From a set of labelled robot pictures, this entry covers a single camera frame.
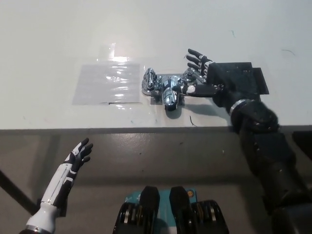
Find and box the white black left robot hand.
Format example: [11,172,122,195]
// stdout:
[40,137,94,210]

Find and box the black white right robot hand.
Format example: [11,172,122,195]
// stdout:
[180,48,254,114]

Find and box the chrome lever faucet handle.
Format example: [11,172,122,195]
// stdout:
[182,68,208,85]

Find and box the chrome faucet body with spout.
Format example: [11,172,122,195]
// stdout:
[141,74,196,112]

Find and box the black tape patch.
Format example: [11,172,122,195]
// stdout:
[212,61,270,96]

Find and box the black diagonal table leg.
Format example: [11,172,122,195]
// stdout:
[0,169,38,215]

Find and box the clear plastic sheet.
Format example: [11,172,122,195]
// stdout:
[72,63,142,106]

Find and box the chrome upright faucet handle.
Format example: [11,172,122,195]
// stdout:
[143,68,158,90]

